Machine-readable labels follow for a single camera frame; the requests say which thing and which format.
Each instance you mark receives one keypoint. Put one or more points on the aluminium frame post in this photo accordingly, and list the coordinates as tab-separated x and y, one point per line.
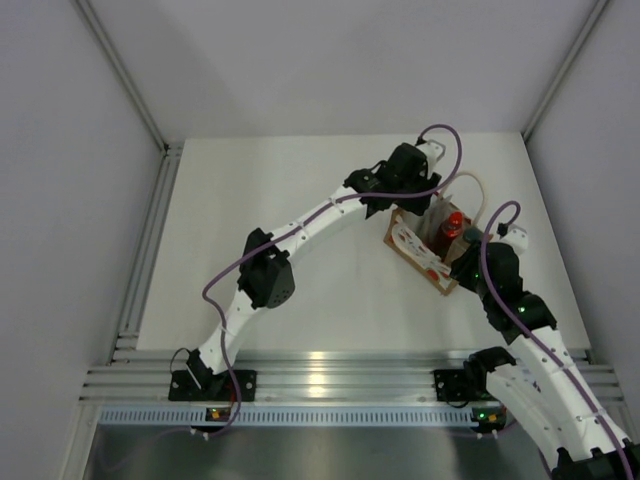
570	56
98	32

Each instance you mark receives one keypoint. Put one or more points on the clear bottle grey cap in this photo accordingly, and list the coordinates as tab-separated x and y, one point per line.
462	242

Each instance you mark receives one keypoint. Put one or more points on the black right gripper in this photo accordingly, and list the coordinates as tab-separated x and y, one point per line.
462	266

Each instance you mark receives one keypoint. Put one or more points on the slotted grey cable duct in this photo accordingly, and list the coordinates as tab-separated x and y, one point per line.
252	415

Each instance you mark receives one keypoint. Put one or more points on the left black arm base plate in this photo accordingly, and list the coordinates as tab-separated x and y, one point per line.
219	388

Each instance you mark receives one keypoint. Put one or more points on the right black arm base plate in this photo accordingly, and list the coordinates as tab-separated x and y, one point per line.
455	388

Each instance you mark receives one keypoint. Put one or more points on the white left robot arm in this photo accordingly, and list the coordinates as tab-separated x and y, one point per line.
266	277

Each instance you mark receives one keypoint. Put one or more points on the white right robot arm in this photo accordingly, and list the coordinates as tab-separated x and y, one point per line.
535	378

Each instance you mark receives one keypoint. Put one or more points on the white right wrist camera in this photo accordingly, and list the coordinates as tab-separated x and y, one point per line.
516	237

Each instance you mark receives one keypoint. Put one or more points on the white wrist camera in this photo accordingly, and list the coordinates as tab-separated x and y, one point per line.
516	237
433	150

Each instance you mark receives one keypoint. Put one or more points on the left aluminium frame post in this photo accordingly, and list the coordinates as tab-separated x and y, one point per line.
98	32

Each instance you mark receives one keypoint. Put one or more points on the canvas watermelon print bag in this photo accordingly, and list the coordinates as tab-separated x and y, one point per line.
404	237

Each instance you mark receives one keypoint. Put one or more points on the silver tube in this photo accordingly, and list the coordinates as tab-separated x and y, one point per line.
434	216

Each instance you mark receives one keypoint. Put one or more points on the aluminium front rail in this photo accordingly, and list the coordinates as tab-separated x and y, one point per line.
286	378

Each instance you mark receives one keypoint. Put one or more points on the red capped bottle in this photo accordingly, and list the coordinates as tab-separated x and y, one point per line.
449	229

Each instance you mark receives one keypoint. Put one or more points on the right aluminium frame post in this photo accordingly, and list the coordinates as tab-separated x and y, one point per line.
570	56

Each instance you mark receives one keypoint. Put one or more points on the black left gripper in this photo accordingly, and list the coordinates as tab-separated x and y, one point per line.
418	205

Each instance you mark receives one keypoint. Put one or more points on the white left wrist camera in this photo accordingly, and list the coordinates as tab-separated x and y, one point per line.
433	150

